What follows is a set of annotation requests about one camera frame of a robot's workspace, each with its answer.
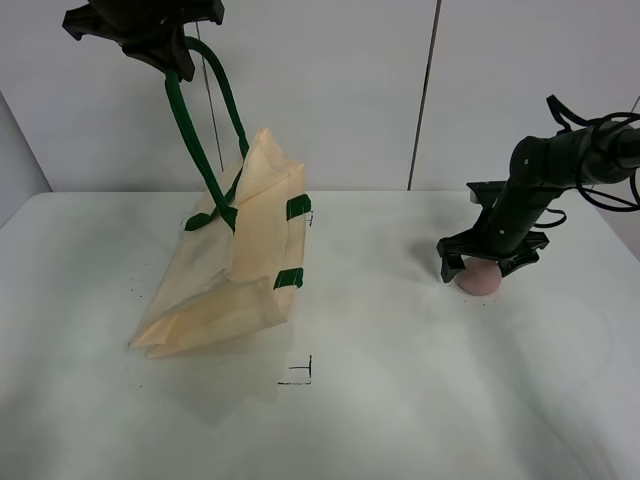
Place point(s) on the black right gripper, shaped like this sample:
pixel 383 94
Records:
pixel 503 231

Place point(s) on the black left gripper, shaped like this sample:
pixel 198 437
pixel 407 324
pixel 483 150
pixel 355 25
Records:
pixel 153 28

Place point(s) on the pink peach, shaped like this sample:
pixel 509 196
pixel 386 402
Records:
pixel 480 277

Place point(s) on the cream linen bag green handles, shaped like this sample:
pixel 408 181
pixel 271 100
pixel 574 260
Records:
pixel 239 262

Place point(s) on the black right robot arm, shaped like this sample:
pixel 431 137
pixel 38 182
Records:
pixel 540 171

